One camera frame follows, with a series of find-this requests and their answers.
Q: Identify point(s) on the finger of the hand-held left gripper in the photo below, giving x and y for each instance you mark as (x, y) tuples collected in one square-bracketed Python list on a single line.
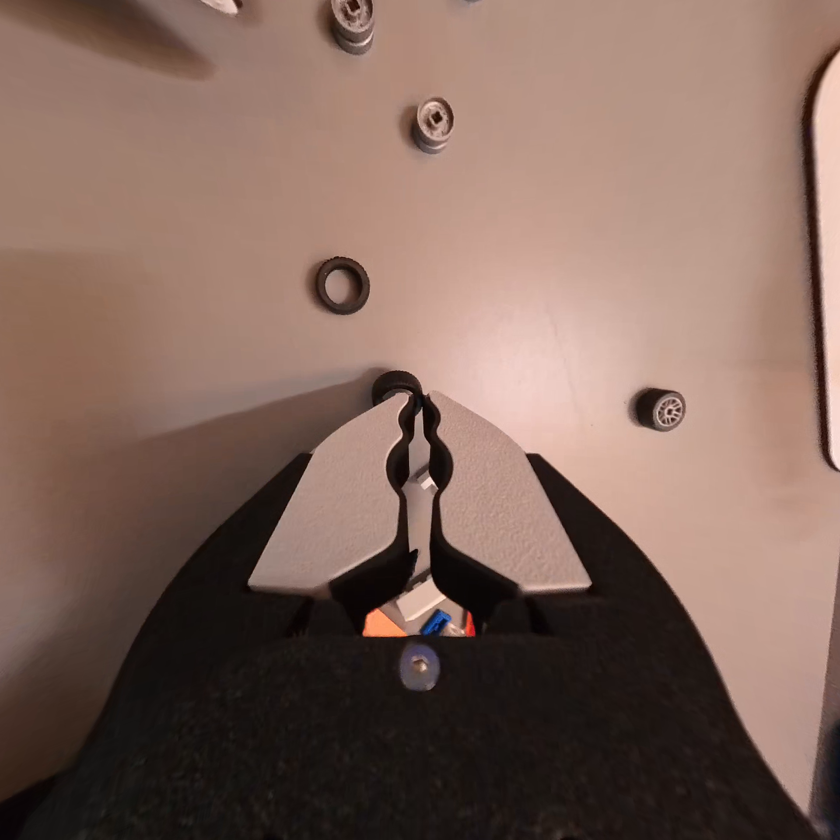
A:
[(220, 3)]

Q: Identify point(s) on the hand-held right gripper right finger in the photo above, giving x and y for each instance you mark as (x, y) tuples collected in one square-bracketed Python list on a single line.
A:
[(505, 512)]

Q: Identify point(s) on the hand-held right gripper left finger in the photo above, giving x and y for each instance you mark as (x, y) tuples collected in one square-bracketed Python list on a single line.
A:
[(328, 512)]

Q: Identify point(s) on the black lego tire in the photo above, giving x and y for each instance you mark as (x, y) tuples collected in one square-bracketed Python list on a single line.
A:
[(387, 380), (325, 285)]

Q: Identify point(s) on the black lego wheel grey rim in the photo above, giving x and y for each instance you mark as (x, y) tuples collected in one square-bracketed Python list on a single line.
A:
[(659, 410)]

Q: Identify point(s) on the pile of lego pieces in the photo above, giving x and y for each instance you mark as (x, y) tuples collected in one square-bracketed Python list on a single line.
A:
[(420, 604)]

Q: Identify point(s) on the white stand base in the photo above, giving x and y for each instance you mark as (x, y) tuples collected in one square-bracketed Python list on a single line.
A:
[(828, 262)]

